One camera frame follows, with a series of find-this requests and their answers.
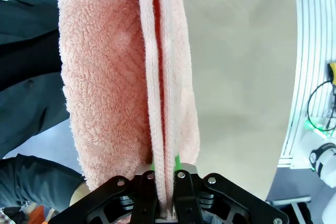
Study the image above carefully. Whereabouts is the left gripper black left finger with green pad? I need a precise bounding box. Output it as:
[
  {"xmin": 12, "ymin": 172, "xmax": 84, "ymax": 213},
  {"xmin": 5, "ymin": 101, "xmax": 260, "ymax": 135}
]
[{"xmin": 48, "ymin": 163, "xmax": 161, "ymax": 224}]

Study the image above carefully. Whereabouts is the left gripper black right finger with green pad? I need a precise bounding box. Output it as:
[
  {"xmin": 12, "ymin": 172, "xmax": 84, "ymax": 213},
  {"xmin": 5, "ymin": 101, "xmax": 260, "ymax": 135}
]
[{"xmin": 172, "ymin": 153, "xmax": 289, "ymax": 224}]

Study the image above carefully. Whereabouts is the pink terry towel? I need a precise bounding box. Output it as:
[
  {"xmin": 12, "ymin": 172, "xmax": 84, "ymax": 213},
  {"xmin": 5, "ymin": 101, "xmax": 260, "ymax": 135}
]
[{"xmin": 57, "ymin": 0, "xmax": 202, "ymax": 221}]

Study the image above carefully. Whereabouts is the person's bare hand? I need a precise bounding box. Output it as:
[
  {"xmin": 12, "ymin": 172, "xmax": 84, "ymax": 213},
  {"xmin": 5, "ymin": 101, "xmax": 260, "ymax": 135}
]
[{"xmin": 69, "ymin": 184, "xmax": 89, "ymax": 207}]

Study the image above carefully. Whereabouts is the orange object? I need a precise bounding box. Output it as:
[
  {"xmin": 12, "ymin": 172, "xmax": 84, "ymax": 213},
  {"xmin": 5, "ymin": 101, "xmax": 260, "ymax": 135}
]
[{"xmin": 25, "ymin": 205, "xmax": 48, "ymax": 224}]

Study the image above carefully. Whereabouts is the plaid cloth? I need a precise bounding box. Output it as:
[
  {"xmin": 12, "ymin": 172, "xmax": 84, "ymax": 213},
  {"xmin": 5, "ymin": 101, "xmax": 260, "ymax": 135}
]
[{"xmin": 0, "ymin": 207, "xmax": 17, "ymax": 224}]

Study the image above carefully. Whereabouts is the person's dark jacket torso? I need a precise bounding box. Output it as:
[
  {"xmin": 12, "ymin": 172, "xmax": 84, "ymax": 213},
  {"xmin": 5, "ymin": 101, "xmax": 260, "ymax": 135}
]
[{"xmin": 0, "ymin": 0, "xmax": 88, "ymax": 207}]

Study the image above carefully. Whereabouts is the yellow emergency stop button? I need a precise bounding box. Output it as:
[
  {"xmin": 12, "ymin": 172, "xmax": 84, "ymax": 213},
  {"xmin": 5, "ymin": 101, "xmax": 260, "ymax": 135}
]
[{"xmin": 326, "ymin": 61, "xmax": 336, "ymax": 86}]

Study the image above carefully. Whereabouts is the black cable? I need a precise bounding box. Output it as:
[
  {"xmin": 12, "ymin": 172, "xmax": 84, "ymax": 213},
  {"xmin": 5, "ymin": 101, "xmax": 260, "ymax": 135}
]
[{"xmin": 306, "ymin": 79, "xmax": 336, "ymax": 131}]

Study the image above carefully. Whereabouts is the aluminium profile table frame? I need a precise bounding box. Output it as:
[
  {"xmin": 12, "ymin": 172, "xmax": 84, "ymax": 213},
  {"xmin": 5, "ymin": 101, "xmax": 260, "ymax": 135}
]
[{"xmin": 277, "ymin": 0, "xmax": 336, "ymax": 169}]

